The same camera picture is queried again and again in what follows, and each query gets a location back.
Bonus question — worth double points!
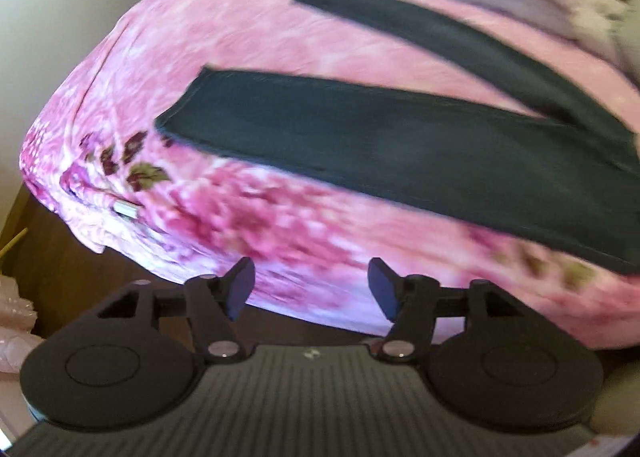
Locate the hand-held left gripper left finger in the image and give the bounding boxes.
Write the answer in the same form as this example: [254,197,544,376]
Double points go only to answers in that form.
[92,257,257,363]

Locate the pink plastic bag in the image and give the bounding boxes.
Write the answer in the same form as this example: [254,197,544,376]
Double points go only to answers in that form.
[0,271,42,374]

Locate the black pants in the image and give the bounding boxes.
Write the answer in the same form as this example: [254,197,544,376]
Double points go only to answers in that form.
[154,0,640,276]

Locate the pink rose print blanket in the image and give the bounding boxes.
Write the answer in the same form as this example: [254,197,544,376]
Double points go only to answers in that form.
[18,0,640,351]

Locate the wooden stick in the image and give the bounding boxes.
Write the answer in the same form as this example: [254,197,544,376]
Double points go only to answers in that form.
[0,228,29,256]

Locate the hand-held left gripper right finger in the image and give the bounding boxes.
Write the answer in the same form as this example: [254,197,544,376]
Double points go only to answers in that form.
[367,257,531,363]

